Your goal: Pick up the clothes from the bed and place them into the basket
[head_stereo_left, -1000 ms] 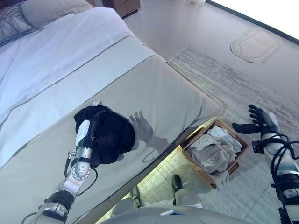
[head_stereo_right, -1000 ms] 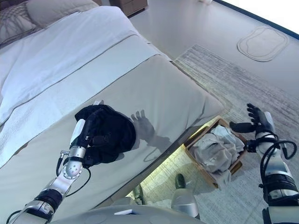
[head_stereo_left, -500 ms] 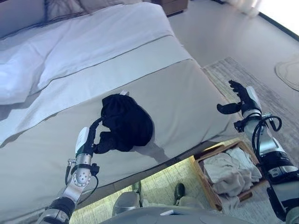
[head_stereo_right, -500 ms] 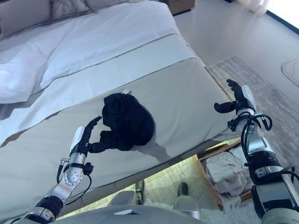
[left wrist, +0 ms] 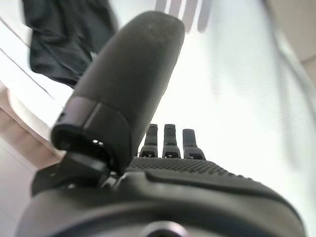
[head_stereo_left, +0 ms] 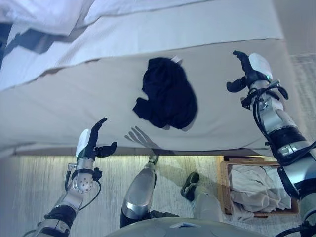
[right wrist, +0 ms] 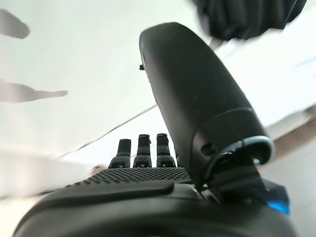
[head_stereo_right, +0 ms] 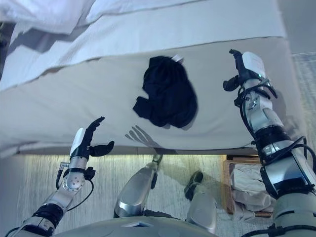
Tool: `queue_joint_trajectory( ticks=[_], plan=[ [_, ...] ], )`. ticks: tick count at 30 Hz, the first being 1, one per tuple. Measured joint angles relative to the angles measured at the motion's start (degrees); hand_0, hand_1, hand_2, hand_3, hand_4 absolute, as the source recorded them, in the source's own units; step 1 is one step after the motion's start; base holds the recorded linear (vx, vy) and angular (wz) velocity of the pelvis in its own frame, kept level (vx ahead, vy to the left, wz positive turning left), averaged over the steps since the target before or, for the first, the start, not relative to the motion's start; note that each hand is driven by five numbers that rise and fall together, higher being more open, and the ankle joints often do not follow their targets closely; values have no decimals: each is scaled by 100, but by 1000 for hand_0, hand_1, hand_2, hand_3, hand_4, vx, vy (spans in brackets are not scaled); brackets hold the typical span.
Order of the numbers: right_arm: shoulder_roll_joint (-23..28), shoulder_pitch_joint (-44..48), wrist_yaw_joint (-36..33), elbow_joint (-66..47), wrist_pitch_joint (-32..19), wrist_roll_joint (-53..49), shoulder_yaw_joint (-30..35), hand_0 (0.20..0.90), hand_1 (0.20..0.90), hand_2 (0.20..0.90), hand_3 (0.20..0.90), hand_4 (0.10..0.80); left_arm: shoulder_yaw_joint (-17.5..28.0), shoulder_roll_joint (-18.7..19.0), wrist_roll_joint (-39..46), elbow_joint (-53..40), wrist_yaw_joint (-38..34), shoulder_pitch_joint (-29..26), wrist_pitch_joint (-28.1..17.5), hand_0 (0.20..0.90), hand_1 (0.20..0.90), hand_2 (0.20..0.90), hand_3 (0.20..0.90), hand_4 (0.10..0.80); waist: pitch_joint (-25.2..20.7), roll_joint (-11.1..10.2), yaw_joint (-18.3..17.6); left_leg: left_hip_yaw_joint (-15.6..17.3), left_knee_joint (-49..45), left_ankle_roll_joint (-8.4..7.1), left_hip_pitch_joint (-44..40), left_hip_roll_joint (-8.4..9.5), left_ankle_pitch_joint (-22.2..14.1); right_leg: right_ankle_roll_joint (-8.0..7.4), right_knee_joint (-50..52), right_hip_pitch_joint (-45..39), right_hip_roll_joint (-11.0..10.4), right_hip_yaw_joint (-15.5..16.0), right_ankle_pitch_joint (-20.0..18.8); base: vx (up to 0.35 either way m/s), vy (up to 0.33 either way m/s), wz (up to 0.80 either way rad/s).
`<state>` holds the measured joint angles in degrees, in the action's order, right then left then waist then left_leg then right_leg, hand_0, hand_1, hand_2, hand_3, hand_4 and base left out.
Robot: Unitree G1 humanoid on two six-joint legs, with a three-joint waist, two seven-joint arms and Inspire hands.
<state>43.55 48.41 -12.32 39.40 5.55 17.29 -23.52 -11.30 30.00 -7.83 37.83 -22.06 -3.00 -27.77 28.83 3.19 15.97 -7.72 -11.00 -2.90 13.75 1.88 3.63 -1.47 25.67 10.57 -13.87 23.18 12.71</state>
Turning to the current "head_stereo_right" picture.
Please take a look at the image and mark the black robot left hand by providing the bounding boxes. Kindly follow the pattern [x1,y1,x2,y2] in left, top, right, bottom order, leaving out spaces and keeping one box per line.
[70,117,115,159]

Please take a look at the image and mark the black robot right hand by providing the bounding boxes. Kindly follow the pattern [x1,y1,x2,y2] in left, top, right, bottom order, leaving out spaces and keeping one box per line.
[223,48,267,92]

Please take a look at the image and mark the black garment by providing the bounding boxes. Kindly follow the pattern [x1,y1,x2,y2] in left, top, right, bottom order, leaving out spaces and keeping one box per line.
[132,55,199,130]

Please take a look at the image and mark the beige garment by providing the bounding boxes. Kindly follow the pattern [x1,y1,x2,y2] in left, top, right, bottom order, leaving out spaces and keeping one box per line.
[229,164,277,222]

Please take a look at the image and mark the bed with beige cover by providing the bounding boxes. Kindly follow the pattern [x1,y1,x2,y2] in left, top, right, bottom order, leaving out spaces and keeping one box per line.
[0,0,305,158]

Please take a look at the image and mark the brown wicker basket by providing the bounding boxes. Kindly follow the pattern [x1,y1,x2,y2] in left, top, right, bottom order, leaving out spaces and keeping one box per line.
[222,154,275,218]

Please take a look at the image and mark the silver robot left leg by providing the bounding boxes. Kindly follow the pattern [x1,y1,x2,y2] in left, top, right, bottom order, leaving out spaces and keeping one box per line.
[113,160,161,219]

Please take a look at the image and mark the silver robot leg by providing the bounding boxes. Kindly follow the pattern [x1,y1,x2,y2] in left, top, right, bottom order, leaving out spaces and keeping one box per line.
[185,190,218,234]
[113,160,161,219]

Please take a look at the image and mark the grey robot torso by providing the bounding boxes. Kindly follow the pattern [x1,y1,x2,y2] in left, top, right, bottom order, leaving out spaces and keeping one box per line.
[54,216,218,237]

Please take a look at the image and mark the dark robot right foot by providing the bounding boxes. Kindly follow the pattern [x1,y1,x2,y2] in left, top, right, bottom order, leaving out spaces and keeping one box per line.
[184,171,204,201]

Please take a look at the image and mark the silver robot right leg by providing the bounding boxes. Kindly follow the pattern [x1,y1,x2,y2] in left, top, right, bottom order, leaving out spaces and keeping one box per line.
[185,190,218,234]

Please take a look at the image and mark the white duvet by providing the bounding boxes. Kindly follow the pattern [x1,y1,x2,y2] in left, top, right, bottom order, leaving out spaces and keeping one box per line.
[0,0,198,36]

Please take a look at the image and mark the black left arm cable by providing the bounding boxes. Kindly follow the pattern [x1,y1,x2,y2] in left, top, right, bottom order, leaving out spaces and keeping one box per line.
[56,161,95,212]

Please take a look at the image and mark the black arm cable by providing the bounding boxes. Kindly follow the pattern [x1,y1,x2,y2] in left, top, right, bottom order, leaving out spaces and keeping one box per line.
[56,161,95,212]
[237,85,316,185]

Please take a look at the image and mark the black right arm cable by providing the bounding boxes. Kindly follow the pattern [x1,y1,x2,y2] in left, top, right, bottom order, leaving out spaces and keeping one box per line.
[237,85,316,185]

